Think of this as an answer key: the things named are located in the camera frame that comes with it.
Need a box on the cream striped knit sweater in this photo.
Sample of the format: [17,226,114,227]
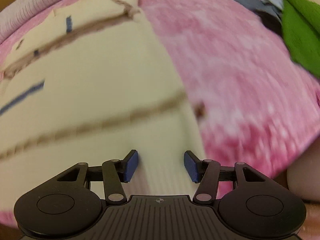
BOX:
[1,0,204,213]

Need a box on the pink rose bed blanket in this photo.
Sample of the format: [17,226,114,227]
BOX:
[1,0,319,176]

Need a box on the white lidded bucket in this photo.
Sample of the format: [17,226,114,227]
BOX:
[287,136,319,202]

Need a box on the black garment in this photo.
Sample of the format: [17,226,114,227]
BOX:
[261,18,282,37]

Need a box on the green knit garment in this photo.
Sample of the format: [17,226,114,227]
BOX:
[281,0,319,78]

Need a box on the light blue garment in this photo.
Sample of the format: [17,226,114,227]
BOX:
[261,0,284,11]

